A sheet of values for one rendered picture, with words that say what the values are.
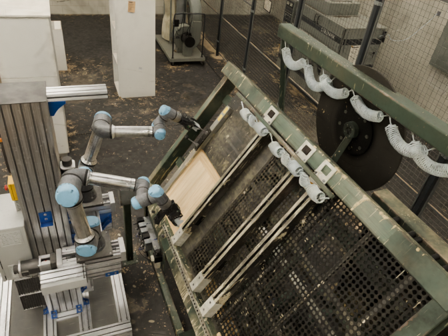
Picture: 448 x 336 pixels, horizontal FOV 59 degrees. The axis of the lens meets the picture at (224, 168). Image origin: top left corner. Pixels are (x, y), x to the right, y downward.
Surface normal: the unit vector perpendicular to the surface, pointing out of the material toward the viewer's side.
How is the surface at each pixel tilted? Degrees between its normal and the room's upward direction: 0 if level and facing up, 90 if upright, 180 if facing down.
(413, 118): 90
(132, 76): 90
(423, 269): 56
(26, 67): 90
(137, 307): 0
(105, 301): 0
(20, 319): 0
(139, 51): 90
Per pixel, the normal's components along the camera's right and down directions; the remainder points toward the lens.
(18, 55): 0.35, 0.59
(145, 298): 0.11, -0.80
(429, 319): -0.70, -0.32
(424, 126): -0.92, 0.15
